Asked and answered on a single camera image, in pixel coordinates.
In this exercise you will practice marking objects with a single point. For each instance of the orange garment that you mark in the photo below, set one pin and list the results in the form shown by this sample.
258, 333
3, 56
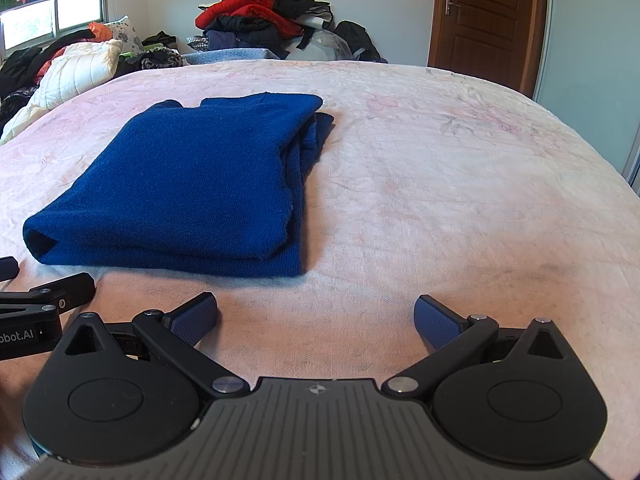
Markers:
100, 30

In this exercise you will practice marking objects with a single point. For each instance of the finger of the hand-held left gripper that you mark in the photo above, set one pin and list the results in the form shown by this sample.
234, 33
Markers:
70, 290
7, 267

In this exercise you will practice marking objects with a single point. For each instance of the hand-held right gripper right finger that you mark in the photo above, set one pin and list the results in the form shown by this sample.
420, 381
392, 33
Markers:
437, 322

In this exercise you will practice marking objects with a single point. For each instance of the red jacket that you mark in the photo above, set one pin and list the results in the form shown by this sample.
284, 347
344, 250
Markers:
240, 7

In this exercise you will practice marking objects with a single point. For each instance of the pink bedspread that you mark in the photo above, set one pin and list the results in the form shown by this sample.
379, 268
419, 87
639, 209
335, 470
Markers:
450, 185

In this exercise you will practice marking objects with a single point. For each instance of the white quilted jacket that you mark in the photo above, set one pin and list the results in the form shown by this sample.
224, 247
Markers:
70, 75

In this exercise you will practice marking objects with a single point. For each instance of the floral print pillow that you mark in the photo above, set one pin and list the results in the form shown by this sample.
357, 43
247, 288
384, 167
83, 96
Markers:
125, 35

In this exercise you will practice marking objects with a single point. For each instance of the green plastic package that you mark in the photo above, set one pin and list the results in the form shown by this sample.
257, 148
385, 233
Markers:
125, 55

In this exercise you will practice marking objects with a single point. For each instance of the blue knitted sweater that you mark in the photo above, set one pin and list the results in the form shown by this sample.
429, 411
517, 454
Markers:
175, 185

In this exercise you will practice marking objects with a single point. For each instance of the light blue knitted blanket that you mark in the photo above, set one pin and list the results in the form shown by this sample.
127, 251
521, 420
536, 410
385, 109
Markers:
230, 56

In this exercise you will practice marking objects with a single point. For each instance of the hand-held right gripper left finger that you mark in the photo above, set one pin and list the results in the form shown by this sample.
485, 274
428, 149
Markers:
195, 317

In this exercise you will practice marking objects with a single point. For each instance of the sliding wardrobe door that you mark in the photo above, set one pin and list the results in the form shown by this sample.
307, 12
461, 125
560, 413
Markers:
585, 60

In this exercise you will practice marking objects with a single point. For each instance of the black bag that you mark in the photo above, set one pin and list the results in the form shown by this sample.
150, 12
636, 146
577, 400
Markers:
357, 40

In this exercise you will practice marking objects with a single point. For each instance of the dark striped garment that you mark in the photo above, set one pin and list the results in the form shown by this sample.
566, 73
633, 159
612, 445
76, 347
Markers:
15, 102

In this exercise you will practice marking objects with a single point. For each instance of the window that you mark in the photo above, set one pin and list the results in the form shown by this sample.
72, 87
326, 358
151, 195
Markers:
75, 12

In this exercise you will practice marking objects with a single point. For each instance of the brown wooden door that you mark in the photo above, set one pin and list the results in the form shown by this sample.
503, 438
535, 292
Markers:
490, 25

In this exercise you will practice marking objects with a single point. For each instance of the pile of clothes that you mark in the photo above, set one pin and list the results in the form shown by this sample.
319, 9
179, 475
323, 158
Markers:
300, 10

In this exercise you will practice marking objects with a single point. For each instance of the black white patterned garment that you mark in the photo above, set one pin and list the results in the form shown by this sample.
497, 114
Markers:
157, 60

